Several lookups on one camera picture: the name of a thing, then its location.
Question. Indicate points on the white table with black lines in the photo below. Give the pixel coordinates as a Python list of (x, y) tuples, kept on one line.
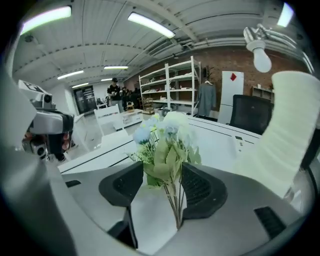
[(220, 142)]

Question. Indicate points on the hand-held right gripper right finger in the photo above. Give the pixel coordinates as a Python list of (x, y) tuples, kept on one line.
[(237, 230)]

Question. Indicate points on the person's left hand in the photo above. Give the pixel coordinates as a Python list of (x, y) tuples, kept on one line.
[(66, 142)]

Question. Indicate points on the black mesh office chair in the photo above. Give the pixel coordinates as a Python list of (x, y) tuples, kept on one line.
[(250, 112)]

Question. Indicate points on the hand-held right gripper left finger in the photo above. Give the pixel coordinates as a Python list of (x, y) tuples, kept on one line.
[(95, 212)]

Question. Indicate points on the blue and white flowers bouquet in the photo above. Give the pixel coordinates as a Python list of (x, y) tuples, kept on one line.
[(165, 155)]

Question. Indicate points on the low white cabinet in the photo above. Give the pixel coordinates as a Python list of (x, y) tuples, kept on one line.
[(132, 118)]

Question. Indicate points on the white ribbed vase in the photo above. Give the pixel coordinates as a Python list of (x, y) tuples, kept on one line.
[(282, 130)]

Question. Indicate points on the white fridge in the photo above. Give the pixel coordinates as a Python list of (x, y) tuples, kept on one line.
[(231, 95)]

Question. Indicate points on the ceiling light tube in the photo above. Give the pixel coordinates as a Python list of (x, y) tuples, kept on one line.
[(70, 75), (115, 67), (285, 14), (151, 25), (80, 85), (45, 18)]

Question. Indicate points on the white wooden chair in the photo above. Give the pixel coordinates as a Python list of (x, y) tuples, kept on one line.
[(110, 120)]

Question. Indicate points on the black coat rack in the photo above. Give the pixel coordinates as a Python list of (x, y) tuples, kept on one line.
[(208, 72)]

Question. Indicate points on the wooden cubby shelf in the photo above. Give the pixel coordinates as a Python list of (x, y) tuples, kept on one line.
[(262, 92)]

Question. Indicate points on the grey hanging coat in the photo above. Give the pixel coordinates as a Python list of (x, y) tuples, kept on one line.
[(207, 100)]

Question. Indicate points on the yellow wicker basket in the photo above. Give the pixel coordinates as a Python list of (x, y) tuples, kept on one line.
[(129, 107)]

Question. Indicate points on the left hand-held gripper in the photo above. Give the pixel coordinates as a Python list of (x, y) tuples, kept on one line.
[(47, 121)]

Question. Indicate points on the white metal shelf rack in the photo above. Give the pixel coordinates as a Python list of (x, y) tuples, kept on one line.
[(172, 85)]

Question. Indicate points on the wooden rack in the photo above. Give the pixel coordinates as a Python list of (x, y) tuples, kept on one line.
[(146, 105)]

